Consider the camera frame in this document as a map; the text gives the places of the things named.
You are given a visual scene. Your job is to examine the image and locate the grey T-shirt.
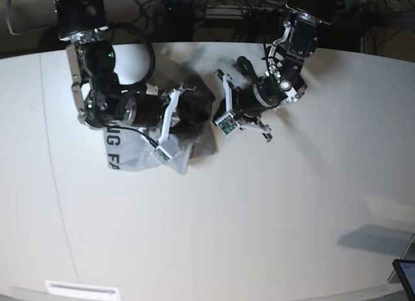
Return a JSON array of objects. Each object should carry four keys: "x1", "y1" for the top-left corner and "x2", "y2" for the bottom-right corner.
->
[{"x1": 104, "y1": 74, "x2": 217, "y2": 175}]

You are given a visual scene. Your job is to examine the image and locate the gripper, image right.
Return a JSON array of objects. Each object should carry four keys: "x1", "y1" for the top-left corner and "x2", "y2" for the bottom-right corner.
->
[{"x1": 212, "y1": 80, "x2": 282, "y2": 121}]

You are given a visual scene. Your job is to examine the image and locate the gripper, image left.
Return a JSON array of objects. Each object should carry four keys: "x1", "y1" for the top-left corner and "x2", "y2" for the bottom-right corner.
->
[{"x1": 124, "y1": 89, "x2": 214, "y2": 134}]

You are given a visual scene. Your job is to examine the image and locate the black tablet screen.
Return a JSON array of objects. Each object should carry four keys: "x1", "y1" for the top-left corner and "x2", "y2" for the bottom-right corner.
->
[{"x1": 392, "y1": 259, "x2": 414, "y2": 301}]

